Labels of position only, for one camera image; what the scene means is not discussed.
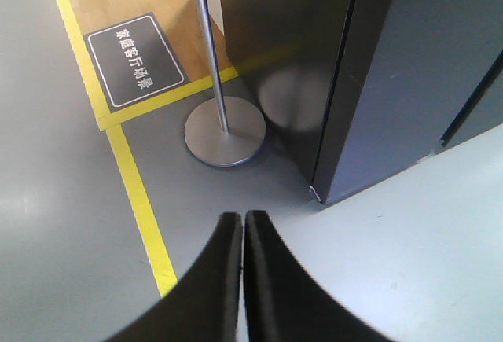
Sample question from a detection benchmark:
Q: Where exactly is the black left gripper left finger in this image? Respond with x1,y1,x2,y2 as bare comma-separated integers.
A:
108,212,242,341

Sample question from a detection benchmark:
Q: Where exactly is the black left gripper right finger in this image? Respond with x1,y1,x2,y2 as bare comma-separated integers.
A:
244,210,389,341

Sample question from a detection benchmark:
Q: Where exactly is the refrigerator door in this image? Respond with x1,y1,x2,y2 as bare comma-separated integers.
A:
312,0,502,204

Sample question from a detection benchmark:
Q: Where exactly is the silver sign stand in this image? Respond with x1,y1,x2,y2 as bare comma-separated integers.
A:
184,0,266,167

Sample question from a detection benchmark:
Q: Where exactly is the yellow floor tape line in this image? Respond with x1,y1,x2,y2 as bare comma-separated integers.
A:
43,0,240,299

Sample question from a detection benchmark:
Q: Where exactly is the grey side-by-side refrigerator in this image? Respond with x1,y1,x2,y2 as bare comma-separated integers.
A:
216,0,503,206

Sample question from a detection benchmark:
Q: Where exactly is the dark floor label sign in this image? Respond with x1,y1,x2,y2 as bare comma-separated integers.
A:
84,12,189,112

